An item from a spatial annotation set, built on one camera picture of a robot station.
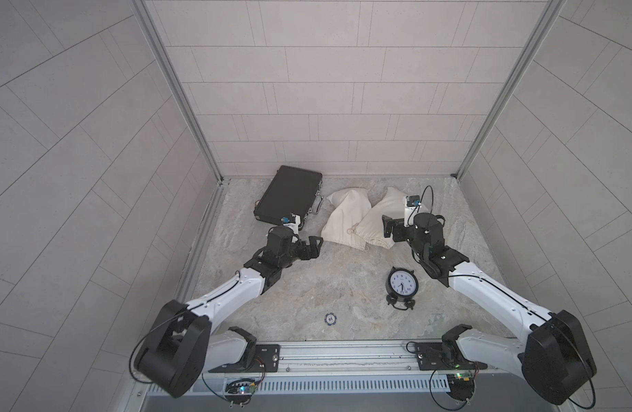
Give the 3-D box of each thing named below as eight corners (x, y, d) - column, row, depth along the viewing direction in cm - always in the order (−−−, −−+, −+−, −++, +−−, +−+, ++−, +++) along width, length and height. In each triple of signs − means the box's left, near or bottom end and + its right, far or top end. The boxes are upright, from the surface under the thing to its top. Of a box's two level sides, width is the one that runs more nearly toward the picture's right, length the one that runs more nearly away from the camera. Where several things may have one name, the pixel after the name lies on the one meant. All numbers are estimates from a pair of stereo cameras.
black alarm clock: (388, 310, 82) (390, 306, 79) (383, 272, 90) (385, 267, 87) (419, 310, 82) (423, 306, 79) (411, 272, 90) (414, 267, 87)
